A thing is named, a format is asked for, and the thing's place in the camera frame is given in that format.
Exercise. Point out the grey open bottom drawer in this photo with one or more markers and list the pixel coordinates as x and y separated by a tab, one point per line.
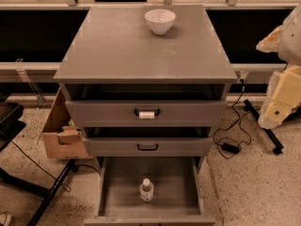
176	196

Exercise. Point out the white ceramic bowl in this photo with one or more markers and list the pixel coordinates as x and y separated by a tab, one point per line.
159	21

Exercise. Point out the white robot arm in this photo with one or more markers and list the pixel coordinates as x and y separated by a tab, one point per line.
285	40

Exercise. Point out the white tape on handle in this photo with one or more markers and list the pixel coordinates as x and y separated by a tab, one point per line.
146	115

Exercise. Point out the grey top drawer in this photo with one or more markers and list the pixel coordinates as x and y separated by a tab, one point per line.
125	113

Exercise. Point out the black power adapter with cable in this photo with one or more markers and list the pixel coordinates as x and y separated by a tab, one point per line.
226	146

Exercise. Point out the cardboard box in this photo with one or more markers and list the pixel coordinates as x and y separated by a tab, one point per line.
61	138

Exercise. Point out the grey drawer cabinet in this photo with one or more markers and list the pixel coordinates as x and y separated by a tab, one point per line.
116	57

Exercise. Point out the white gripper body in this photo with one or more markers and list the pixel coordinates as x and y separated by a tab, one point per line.
291	40

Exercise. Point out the black floor stand right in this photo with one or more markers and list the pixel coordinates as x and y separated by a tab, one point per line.
278	146

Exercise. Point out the clear plastic water bottle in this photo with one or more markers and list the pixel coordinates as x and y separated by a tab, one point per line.
146	190

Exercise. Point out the grey middle drawer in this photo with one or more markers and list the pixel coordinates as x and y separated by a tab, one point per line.
156	146

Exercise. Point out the white shoe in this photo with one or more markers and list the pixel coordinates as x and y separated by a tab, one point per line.
5	219

